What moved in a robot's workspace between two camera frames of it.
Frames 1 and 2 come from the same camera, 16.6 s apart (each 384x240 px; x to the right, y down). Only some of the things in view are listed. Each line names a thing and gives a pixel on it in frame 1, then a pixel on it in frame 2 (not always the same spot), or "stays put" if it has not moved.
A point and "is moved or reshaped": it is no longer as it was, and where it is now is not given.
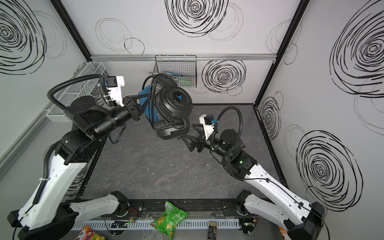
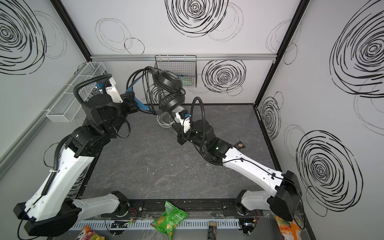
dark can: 212,230 stays put
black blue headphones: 169,106 is moved or reshaped
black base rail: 191,207 stays put
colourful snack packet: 87,234 stays put
